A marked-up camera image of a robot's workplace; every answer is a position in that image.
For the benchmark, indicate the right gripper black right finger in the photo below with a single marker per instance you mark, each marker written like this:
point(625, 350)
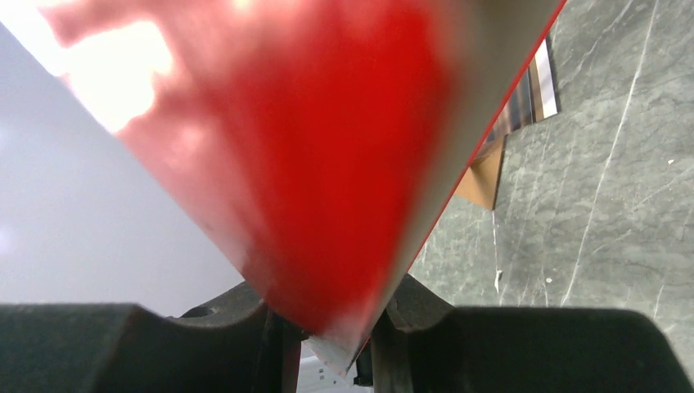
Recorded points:
point(421, 343)

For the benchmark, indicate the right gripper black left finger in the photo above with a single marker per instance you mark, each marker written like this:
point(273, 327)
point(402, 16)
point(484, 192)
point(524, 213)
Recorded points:
point(233, 343)

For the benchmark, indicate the red picture frame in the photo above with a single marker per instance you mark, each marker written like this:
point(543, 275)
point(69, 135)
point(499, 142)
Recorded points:
point(315, 143)

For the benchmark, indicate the printed photo sheet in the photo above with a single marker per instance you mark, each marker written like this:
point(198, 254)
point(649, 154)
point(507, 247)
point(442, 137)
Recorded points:
point(534, 98)

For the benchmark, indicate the brown cardboard backing board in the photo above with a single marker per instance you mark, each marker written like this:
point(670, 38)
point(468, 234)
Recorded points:
point(479, 184)

